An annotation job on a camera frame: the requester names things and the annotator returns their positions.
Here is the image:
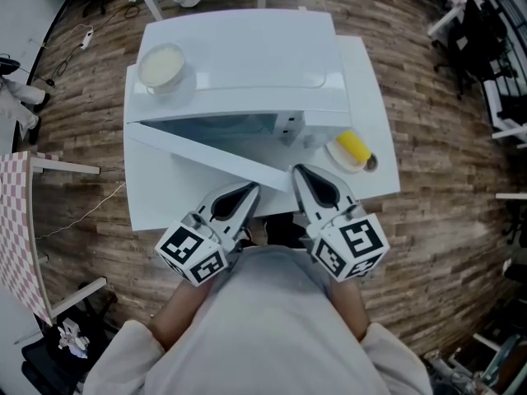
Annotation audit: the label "white shelf rack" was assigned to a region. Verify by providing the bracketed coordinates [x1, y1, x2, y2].
[481, 78, 527, 148]

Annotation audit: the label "white floor cable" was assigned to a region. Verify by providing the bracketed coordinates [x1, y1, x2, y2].
[36, 181, 127, 240]

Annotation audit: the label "yellow corn cob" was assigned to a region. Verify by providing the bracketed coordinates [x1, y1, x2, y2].
[335, 129, 372, 165]

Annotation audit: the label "white microwave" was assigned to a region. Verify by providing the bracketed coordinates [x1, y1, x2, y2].
[125, 8, 354, 150]

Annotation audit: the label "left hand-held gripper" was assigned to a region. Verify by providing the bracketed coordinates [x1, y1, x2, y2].
[155, 181, 263, 286]

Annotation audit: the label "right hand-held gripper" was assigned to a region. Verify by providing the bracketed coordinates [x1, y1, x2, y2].
[291, 163, 390, 283]

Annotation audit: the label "white gadget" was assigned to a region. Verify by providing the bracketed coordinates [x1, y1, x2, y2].
[56, 318, 91, 360]

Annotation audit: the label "person's left forearm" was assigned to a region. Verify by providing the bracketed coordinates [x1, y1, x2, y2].
[150, 280, 211, 351]

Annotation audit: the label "person's right forearm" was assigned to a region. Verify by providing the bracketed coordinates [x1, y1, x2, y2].
[329, 277, 370, 342]

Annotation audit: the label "person's black trousers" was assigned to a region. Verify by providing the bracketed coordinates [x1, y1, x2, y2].
[263, 214, 308, 249]

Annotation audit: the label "white bowl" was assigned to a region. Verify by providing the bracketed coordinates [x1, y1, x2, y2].
[136, 43, 188, 95]

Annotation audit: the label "white microwave door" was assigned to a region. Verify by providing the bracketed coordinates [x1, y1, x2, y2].
[124, 119, 292, 193]

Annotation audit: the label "cream round plate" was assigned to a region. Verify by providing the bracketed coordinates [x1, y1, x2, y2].
[324, 140, 370, 175]

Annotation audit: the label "person's white shirt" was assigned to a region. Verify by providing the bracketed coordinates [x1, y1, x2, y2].
[82, 247, 434, 395]

